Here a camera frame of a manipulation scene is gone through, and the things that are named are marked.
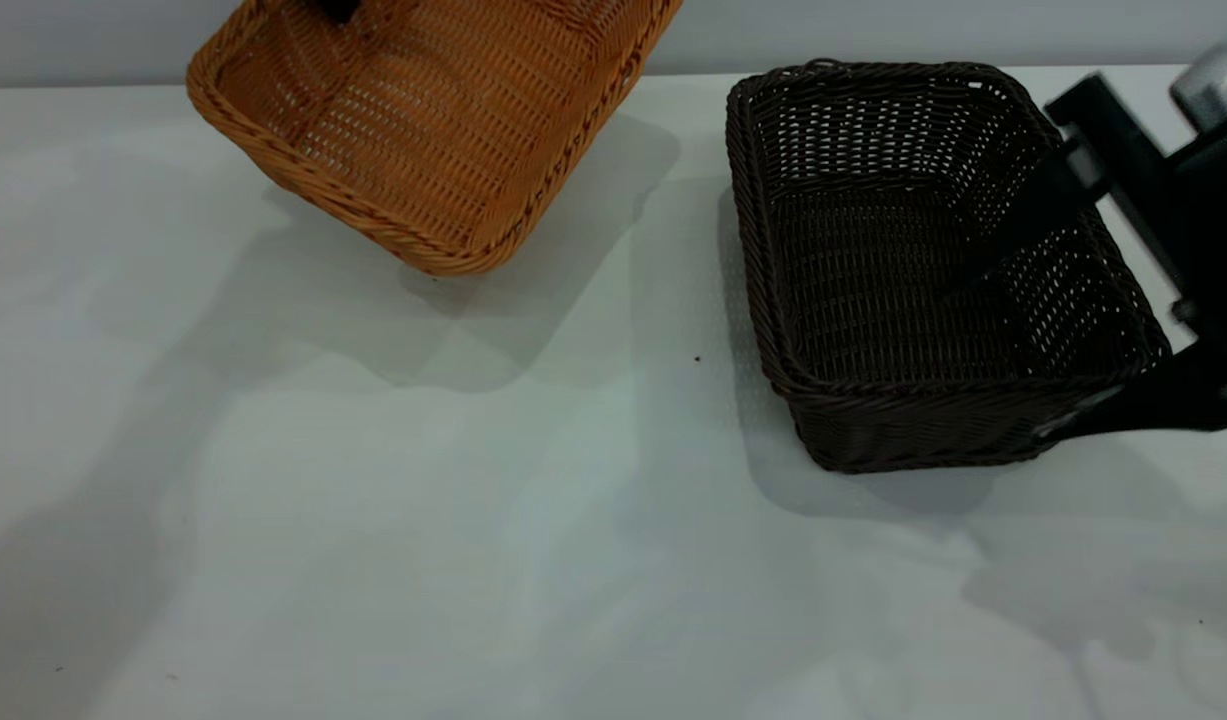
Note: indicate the orange-brown wicker basket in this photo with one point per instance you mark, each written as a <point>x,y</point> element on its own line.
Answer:
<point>453,130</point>

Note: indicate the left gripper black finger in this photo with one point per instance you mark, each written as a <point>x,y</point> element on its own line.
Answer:
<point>337,8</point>

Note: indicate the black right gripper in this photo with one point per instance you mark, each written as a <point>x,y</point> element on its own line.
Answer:
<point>1203,220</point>

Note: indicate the dark brown wicker basket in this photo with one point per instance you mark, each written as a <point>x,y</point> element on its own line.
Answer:
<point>873,290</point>

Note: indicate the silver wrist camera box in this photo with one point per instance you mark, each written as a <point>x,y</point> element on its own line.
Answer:
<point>1213,85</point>

